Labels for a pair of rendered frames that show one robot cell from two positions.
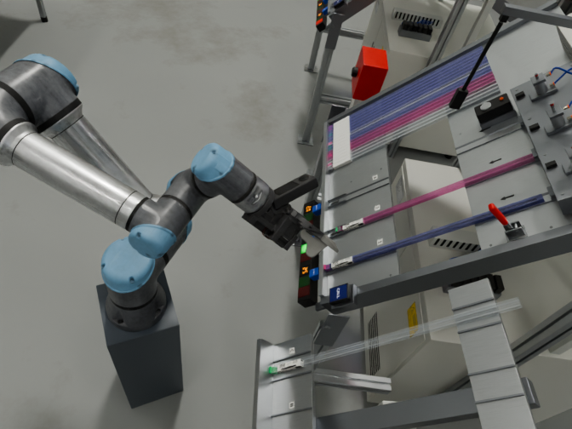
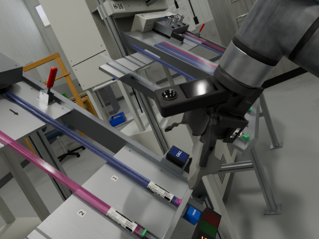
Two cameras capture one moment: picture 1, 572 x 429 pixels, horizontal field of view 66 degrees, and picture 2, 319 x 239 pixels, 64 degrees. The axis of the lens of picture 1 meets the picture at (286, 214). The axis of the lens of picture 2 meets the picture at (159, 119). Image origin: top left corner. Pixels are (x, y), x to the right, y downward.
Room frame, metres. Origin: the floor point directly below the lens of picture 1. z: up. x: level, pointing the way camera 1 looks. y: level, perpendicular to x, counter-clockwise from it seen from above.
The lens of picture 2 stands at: (0.99, 0.20, 1.04)
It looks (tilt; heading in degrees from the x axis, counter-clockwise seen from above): 14 degrees down; 219
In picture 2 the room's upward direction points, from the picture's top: 23 degrees counter-clockwise
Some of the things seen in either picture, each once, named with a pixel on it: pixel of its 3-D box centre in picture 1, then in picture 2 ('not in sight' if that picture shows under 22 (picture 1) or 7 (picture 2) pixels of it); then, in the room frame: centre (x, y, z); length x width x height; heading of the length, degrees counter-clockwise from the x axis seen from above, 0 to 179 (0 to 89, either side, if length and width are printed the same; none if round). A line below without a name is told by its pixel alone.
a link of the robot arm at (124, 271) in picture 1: (131, 269); not in sight; (0.50, 0.32, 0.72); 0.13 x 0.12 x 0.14; 169
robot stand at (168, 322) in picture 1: (145, 345); not in sight; (0.49, 0.32, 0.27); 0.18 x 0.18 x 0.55; 34
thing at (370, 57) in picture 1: (348, 133); not in sight; (1.61, -0.18, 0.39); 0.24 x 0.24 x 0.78; 7
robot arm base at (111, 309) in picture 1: (134, 295); not in sight; (0.49, 0.32, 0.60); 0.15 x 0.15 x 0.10
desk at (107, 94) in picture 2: not in sight; (89, 106); (-3.48, -5.54, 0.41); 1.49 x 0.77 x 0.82; 124
